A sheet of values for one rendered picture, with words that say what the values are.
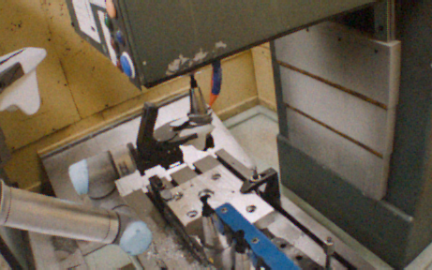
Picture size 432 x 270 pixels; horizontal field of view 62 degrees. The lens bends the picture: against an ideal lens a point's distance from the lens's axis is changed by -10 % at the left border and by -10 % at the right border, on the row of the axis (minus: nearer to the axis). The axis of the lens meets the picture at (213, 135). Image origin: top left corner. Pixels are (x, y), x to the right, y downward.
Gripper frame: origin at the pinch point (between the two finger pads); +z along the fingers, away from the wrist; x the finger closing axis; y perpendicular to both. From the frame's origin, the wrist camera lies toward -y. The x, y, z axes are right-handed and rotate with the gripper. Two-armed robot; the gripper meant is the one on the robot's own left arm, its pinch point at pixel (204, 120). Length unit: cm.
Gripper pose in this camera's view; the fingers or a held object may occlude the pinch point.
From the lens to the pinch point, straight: 97.9
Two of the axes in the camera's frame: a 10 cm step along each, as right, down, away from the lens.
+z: 8.9, -3.6, 2.7
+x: 4.1, 4.2, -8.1
